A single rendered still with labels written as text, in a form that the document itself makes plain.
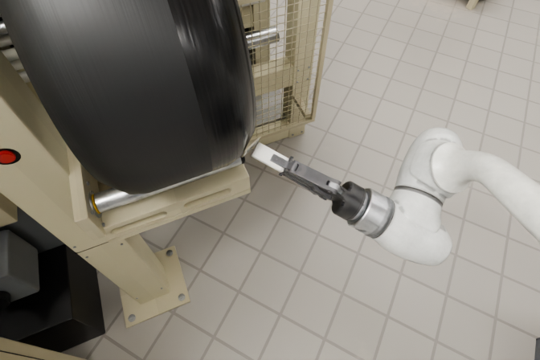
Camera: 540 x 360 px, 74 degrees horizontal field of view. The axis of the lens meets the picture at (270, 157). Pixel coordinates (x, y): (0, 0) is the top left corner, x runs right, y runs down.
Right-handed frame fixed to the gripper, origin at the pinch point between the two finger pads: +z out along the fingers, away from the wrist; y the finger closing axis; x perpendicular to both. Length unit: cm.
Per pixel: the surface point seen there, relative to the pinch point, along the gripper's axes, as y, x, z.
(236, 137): -11.9, -2.2, 7.7
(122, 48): -25.3, -2.2, 24.8
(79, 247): 41, -40, 31
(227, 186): 17.7, -7.8, 3.9
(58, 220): 27, -33, 35
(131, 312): 95, -67, 10
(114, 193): 14.0, -20.6, 24.8
